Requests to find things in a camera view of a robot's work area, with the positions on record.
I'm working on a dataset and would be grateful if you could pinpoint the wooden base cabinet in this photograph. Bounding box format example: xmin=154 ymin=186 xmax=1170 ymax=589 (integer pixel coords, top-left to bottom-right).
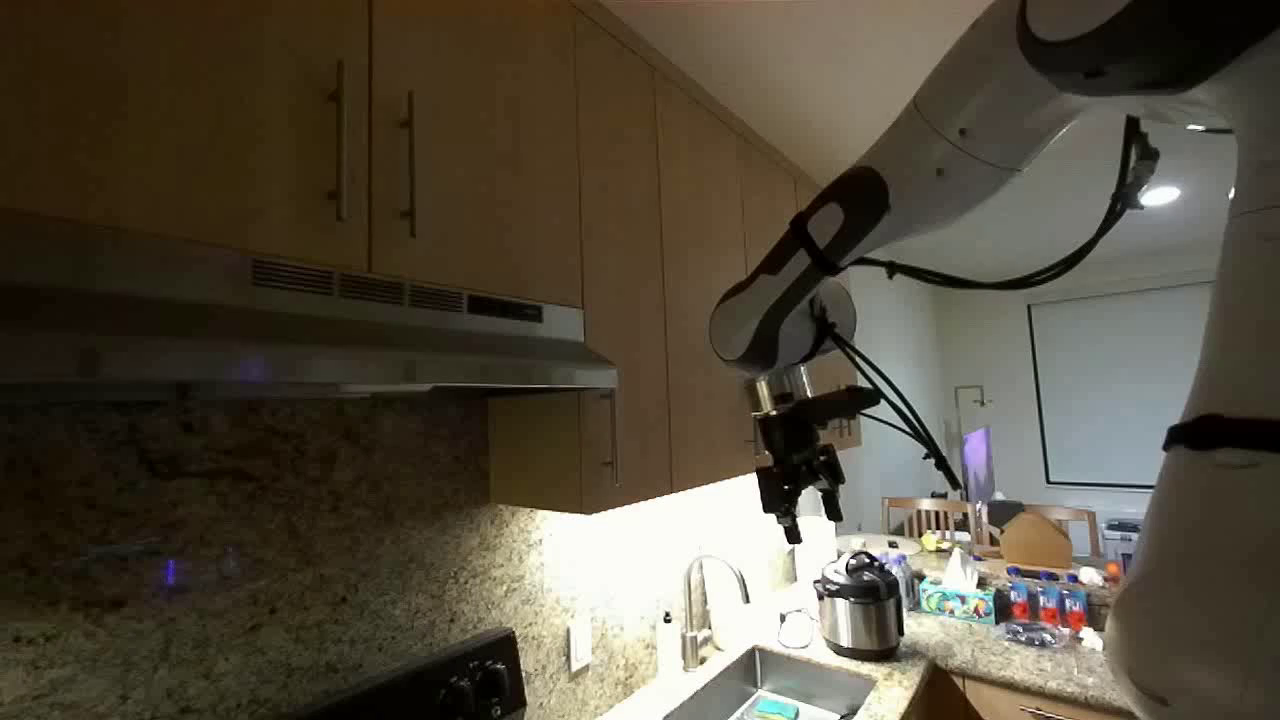
xmin=904 ymin=663 xmax=1136 ymax=720

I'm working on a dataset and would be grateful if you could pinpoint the white soap bottle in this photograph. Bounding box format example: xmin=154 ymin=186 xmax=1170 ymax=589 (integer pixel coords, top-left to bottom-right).
xmin=654 ymin=607 xmax=683 ymax=675

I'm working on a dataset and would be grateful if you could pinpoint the white wall outlet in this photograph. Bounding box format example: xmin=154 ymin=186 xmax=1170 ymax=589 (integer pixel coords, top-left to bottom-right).
xmin=563 ymin=611 xmax=598 ymax=675

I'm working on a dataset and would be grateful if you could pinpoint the stainless steel range hood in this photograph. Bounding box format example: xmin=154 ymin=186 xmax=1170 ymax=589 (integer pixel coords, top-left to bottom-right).
xmin=0 ymin=211 xmax=623 ymax=405

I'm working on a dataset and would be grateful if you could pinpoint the stainless steel sink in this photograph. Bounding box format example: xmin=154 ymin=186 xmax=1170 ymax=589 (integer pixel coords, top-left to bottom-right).
xmin=659 ymin=642 xmax=880 ymax=720

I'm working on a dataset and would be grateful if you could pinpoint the round brown board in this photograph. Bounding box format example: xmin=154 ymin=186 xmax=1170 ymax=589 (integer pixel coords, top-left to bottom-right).
xmin=996 ymin=509 xmax=1077 ymax=577

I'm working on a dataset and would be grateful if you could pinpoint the grey bottle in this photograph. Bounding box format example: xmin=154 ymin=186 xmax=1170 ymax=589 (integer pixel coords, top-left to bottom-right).
xmin=885 ymin=537 xmax=926 ymax=611

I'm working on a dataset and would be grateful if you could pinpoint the small clear glass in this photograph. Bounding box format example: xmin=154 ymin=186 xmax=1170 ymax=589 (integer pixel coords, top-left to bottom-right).
xmin=773 ymin=605 xmax=820 ymax=654

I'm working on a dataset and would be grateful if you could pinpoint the chrome kitchen faucet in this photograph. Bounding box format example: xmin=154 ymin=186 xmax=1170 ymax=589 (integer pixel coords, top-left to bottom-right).
xmin=679 ymin=553 xmax=756 ymax=672

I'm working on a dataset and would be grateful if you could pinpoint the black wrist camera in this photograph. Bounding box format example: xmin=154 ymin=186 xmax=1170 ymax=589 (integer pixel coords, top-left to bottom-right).
xmin=797 ymin=380 xmax=885 ymax=428

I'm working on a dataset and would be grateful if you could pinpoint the flat blue white package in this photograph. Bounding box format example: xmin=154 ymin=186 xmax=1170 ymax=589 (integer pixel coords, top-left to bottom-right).
xmin=996 ymin=616 xmax=1085 ymax=653

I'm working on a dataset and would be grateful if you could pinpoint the wooden upper cabinet door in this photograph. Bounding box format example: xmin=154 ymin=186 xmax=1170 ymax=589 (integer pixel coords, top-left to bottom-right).
xmin=0 ymin=0 xmax=378 ymax=274
xmin=367 ymin=0 xmax=588 ymax=309

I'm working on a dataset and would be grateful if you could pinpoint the teal tissue box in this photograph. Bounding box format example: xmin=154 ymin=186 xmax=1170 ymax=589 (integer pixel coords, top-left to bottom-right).
xmin=917 ymin=544 xmax=996 ymax=623

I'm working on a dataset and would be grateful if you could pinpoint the blue red carton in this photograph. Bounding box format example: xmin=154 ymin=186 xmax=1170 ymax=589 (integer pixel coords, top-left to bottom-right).
xmin=1035 ymin=570 xmax=1070 ymax=630
xmin=1004 ymin=567 xmax=1042 ymax=626
xmin=1062 ymin=570 xmax=1097 ymax=630

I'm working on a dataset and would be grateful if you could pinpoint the purple lit panel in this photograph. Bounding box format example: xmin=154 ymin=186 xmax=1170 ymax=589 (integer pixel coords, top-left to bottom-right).
xmin=957 ymin=423 xmax=996 ymax=509

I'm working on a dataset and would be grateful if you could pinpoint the white window blind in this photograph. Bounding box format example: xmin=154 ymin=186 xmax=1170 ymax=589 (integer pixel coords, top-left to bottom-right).
xmin=1026 ymin=280 xmax=1216 ymax=493

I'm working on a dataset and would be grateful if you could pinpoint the wooden chair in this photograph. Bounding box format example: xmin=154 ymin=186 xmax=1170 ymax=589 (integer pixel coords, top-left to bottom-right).
xmin=1035 ymin=501 xmax=1109 ymax=559
xmin=880 ymin=493 xmax=996 ymax=553

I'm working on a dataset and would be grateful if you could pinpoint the silver black pressure cooker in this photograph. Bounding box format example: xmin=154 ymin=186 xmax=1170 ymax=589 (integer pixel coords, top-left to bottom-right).
xmin=812 ymin=544 xmax=911 ymax=663

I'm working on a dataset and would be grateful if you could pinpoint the black strap band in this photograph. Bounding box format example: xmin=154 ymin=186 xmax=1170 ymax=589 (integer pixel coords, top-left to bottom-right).
xmin=1161 ymin=411 xmax=1280 ymax=457

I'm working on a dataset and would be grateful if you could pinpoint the blue sponge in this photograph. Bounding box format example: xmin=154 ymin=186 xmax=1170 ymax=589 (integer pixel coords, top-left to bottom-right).
xmin=728 ymin=687 xmax=805 ymax=720

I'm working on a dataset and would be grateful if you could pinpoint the tall wooden wall cabinet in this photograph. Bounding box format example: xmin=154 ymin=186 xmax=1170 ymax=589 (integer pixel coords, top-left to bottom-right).
xmin=486 ymin=0 xmax=826 ymax=517

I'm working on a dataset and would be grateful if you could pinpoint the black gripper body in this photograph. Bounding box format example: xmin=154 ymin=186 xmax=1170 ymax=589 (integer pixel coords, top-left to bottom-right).
xmin=752 ymin=397 xmax=849 ymax=513

